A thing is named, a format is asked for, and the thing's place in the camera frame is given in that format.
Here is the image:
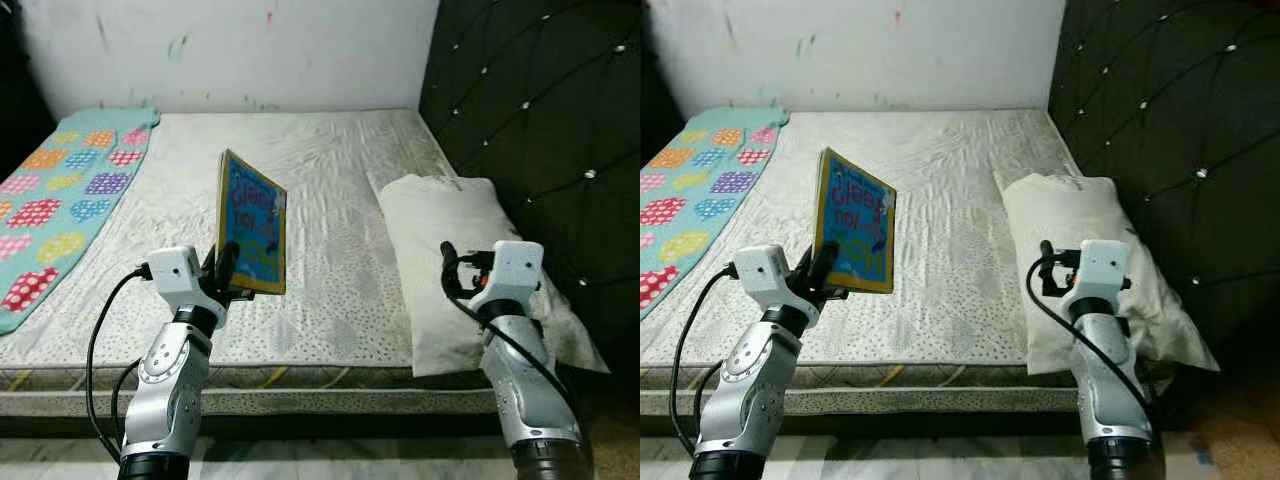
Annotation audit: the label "cream pillow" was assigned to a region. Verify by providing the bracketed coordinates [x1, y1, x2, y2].
[995, 172, 1221, 376]
[367, 173, 611, 379]

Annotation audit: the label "blue yellow children's book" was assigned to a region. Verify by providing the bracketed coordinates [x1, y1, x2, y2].
[813, 147, 897, 295]
[215, 150, 289, 296]

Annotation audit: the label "white quilted mattress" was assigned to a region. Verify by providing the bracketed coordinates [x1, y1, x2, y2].
[640, 108, 1181, 416]
[0, 108, 611, 419]

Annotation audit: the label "teal blanket with coloured hearts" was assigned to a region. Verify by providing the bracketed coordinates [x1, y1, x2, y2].
[640, 107, 791, 321]
[0, 107, 161, 336]

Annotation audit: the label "black tufted headboard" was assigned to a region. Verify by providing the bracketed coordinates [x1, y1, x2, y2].
[1048, 0, 1280, 431]
[418, 0, 641, 401]

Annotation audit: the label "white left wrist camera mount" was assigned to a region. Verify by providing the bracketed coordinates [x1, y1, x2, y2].
[735, 246, 796, 309]
[147, 246, 204, 309]

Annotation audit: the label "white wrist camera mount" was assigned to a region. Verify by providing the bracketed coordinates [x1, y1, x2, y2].
[147, 246, 204, 309]
[1075, 240, 1131, 304]
[735, 246, 796, 309]
[485, 240, 546, 306]

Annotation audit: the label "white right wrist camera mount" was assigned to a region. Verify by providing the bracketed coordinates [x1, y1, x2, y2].
[485, 240, 546, 306]
[1075, 240, 1131, 304]

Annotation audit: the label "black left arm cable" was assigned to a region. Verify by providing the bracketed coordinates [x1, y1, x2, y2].
[85, 265, 151, 466]
[672, 265, 741, 461]

